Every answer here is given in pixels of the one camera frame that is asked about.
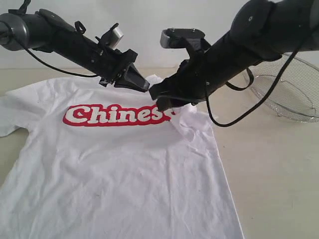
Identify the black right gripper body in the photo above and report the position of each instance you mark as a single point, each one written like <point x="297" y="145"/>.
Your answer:
<point x="195" y="75"/>

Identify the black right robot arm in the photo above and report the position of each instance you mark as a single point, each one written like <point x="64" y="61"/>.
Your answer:
<point x="262" y="31"/>

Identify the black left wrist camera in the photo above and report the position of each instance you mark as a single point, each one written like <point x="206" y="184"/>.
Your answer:
<point x="112" y="37"/>

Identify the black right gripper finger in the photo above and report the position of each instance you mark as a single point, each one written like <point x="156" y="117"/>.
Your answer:
<point x="164" y="104"/>
<point x="165" y="89"/>

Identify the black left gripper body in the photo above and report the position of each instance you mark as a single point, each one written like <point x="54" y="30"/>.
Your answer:
<point x="101" y="60"/>

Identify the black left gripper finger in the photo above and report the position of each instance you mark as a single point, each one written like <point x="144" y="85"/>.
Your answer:
<point x="130" y="78"/>

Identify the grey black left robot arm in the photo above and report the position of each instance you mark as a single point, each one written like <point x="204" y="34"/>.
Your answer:
<point x="47" y="32"/>

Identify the metal wire mesh basket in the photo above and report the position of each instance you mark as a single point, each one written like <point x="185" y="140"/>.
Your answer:
<point x="296" y="96"/>

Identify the white t-shirt red print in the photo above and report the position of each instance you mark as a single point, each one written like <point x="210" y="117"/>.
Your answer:
<point x="105" y="163"/>

